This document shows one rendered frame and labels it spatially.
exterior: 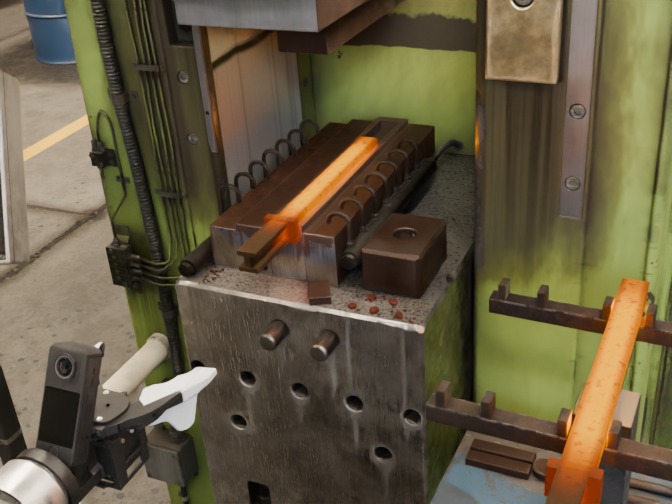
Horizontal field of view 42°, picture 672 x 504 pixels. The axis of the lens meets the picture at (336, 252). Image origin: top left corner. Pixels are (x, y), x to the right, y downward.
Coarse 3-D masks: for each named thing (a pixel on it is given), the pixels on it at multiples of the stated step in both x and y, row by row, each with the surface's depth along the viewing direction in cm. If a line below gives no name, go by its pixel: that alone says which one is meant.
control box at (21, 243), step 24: (0, 72) 127; (0, 96) 127; (0, 120) 126; (0, 144) 126; (0, 168) 126; (0, 192) 126; (24, 192) 133; (0, 216) 126; (24, 216) 133; (0, 240) 126; (24, 240) 132; (0, 264) 129
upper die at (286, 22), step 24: (192, 0) 111; (216, 0) 109; (240, 0) 108; (264, 0) 106; (288, 0) 105; (312, 0) 104; (336, 0) 109; (360, 0) 115; (192, 24) 112; (216, 24) 111; (240, 24) 109; (264, 24) 108; (288, 24) 107; (312, 24) 105
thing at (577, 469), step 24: (624, 288) 100; (648, 288) 102; (624, 312) 96; (624, 336) 92; (600, 360) 89; (624, 360) 89; (600, 384) 86; (600, 408) 83; (576, 432) 80; (600, 432) 80; (576, 456) 77; (600, 456) 79; (552, 480) 76; (576, 480) 74; (600, 480) 74
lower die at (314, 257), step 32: (352, 128) 154; (416, 128) 151; (288, 160) 146; (320, 160) 143; (256, 192) 136; (288, 192) 133; (224, 224) 127; (256, 224) 124; (320, 224) 123; (352, 224) 124; (224, 256) 129; (288, 256) 124; (320, 256) 122
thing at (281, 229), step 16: (352, 144) 143; (368, 144) 142; (336, 160) 138; (352, 160) 137; (320, 176) 133; (336, 176) 132; (304, 192) 128; (320, 192) 128; (288, 208) 124; (304, 208) 124; (272, 224) 119; (288, 224) 120; (256, 240) 116; (272, 240) 116; (288, 240) 121; (256, 256) 113; (272, 256) 117; (256, 272) 114
